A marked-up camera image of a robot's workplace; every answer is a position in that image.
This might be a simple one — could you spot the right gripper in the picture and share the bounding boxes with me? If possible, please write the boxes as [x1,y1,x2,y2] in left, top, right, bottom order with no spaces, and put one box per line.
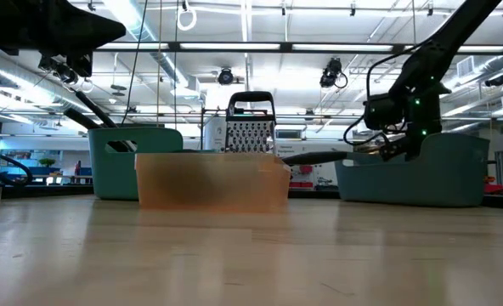
[378,95,444,162]

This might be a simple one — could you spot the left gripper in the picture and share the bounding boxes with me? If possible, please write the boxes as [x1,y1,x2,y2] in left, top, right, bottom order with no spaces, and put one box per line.
[0,0,127,78]

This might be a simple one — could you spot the black slotted spatula steel handle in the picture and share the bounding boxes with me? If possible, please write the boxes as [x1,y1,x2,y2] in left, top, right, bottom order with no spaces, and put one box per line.
[75,90,120,129]

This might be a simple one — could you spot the plain black ladle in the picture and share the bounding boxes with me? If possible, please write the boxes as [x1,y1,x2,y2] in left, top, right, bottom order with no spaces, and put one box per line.
[281,150,351,167]

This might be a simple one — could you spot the black ceiling device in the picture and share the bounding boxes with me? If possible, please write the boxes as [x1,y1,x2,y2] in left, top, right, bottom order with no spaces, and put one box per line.
[38,57,79,85]

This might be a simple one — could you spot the dark blue-teal plastic bin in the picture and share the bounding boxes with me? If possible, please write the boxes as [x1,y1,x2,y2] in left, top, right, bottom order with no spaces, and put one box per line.
[334,133,490,208]

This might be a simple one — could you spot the teal green plastic bin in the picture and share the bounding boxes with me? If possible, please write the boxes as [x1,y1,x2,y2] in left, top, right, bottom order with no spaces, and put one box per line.
[88,126,184,201]

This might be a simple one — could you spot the white machine box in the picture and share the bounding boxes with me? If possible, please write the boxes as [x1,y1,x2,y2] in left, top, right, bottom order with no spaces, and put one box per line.
[203,116,229,152]

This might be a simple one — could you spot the orange translucent plastic bin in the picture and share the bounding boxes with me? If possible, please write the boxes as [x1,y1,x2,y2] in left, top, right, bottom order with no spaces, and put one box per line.
[134,151,292,213]

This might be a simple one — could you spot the black hanging cable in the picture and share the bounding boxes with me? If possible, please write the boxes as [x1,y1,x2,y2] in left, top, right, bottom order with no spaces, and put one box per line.
[122,0,150,127]

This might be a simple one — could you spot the white hanging ring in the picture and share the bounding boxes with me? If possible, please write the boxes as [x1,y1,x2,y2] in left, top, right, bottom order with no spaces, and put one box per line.
[177,8,198,32]

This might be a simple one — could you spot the black ceiling camera with cable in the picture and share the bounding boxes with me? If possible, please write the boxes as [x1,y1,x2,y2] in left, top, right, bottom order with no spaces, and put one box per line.
[319,58,348,89]

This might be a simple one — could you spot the small black ceiling camera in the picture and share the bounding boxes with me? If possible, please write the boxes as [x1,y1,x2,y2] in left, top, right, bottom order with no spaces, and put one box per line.
[217,67,235,86]

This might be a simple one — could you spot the black aluminium table frame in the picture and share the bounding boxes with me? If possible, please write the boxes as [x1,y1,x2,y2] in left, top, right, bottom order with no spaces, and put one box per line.
[0,183,503,209]

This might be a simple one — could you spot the steel box grater black handle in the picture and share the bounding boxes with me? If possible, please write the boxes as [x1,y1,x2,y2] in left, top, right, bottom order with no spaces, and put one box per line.
[224,90,277,155]

